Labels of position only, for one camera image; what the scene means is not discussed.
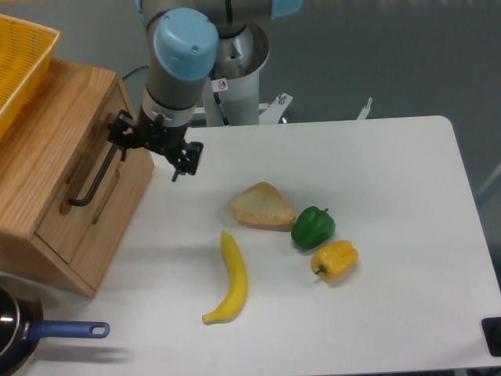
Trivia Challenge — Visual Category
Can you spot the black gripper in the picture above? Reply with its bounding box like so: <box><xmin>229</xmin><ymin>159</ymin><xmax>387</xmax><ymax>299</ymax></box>
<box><xmin>108</xmin><ymin>110</ymin><xmax>204</xmax><ymax>183</ymax></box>

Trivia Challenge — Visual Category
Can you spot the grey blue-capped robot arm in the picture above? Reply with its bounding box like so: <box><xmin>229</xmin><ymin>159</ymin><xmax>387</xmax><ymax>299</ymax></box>
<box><xmin>108</xmin><ymin>1</ymin><xmax>303</xmax><ymax>175</ymax></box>

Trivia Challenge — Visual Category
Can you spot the wooden drawer cabinet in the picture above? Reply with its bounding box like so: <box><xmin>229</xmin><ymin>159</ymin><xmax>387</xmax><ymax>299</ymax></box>
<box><xmin>1</xmin><ymin>59</ymin><xmax>153</xmax><ymax>296</ymax></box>

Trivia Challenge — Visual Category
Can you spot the toy bread slice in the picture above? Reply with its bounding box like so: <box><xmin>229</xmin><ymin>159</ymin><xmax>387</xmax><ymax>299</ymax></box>
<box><xmin>229</xmin><ymin>182</ymin><xmax>296</xmax><ymax>232</ymax></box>

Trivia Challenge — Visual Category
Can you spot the yellow plastic basket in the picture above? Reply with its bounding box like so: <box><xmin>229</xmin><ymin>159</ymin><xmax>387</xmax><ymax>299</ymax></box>
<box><xmin>1</xmin><ymin>14</ymin><xmax>60</xmax><ymax>136</ymax></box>

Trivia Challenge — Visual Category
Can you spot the green toy bell pepper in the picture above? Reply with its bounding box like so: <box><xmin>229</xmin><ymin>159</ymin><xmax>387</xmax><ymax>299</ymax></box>
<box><xmin>291</xmin><ymin>206</ymin><xmax>336</xmax><ymax>251</ymax></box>

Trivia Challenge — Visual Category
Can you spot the yellow toy banana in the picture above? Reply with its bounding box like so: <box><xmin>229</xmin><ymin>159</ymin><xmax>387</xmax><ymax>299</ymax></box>
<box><xmin>202</xmin><ymin>231</ymin><xmax>248</xmax><ymax>325</ymax></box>

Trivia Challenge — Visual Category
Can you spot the yellow toy bell pepper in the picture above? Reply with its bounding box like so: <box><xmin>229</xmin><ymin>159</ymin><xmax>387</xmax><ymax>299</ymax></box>
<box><xmin>310</xmin><ymin>240</ymin><xmax>359</xmax><ymax>282</ymax></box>

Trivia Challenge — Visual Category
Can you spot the black table-edge clamp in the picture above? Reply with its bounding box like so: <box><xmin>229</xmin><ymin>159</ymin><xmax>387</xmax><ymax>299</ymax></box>
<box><xmin>481</xmin><ymin>316</ymin><xmax>501</xmax><ymax>357</ymax></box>

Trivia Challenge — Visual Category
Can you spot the black floor cable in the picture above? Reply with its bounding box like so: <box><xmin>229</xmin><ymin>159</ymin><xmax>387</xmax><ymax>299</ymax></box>
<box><xmin>121</xmin><ymin>65</ymin><xmax>150</xmax><ymax>81</ymax></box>

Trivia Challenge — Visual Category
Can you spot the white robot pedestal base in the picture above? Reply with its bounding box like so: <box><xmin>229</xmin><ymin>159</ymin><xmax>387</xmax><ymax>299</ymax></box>
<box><xmin>187</xmin><ymin>21</ymin><xmax>375</xmax><ymax>128</ymax></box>

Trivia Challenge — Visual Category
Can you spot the blue-handled dark pan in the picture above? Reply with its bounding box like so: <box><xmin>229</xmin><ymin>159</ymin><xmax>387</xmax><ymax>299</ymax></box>
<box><xmin>1</xmin><ymin>287</ymin><xmax>110</xmax><ymax>375</ymax></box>

